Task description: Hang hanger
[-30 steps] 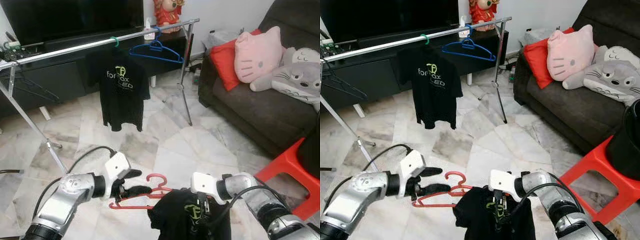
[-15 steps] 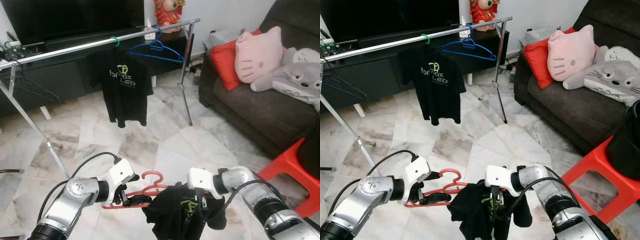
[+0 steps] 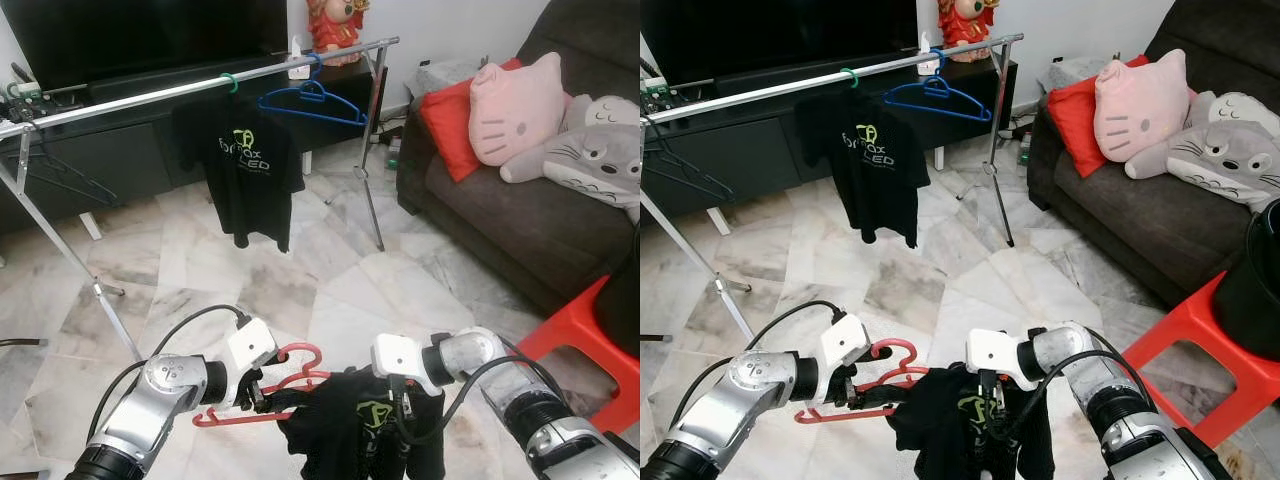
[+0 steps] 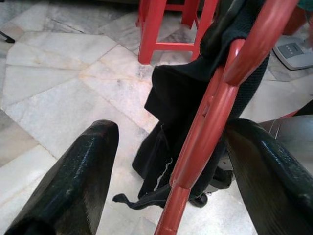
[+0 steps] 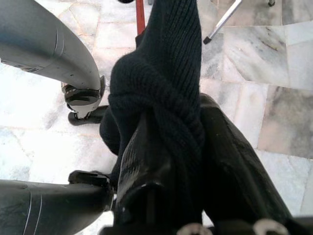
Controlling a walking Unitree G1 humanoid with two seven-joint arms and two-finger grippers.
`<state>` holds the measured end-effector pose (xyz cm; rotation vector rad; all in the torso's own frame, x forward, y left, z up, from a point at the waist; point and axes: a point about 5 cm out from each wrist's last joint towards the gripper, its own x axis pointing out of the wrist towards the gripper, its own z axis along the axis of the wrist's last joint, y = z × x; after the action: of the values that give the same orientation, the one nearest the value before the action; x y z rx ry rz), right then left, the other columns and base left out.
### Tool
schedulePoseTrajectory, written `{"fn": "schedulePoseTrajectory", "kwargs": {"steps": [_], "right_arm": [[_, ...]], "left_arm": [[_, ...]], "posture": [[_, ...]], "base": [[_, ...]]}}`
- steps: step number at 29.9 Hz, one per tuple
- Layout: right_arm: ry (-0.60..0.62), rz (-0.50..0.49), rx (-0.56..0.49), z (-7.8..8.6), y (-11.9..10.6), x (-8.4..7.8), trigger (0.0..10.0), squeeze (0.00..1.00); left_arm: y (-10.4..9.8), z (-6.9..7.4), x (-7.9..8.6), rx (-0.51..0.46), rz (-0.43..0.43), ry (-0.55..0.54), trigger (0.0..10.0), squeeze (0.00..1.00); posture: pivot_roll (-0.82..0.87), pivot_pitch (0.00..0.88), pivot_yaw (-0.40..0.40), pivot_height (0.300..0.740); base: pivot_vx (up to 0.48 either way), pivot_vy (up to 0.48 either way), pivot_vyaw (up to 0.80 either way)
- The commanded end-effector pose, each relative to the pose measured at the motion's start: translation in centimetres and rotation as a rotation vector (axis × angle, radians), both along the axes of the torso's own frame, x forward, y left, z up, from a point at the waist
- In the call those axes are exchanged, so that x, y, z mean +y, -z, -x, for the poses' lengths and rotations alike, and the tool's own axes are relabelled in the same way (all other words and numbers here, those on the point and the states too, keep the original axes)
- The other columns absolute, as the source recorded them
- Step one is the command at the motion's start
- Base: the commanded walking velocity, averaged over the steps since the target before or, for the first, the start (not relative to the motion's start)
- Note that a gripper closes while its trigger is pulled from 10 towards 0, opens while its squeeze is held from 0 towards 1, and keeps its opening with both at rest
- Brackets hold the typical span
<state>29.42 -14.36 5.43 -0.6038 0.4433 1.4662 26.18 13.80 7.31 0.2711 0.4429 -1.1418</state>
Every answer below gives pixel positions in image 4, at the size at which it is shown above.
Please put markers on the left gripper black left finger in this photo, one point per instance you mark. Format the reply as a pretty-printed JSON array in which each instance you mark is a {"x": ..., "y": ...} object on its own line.
[{"x": 73, "y": 183}]

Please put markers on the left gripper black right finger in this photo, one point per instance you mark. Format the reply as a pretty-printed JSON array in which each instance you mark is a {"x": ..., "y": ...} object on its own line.
[{"x": 276, "y": 186}]

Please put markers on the red plastic hanger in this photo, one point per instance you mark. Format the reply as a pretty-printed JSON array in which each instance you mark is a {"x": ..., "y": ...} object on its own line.
[{"x": 207, "y": 122}]

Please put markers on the dark shirt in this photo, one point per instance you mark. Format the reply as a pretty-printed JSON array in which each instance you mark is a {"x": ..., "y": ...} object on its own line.
[{"x": 176, "y": 98}]

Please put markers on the grey weighing scale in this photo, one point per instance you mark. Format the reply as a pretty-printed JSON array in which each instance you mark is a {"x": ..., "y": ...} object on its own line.
[{"x": 293, "y": 51}]

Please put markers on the red plastic stool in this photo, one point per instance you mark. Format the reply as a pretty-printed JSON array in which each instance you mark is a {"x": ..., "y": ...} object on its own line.
[{"x": 146, "y": 29}]

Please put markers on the teal plastic item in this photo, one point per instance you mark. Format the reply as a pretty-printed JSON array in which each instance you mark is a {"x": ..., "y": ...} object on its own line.
[{"x": 306, "y": 5}]

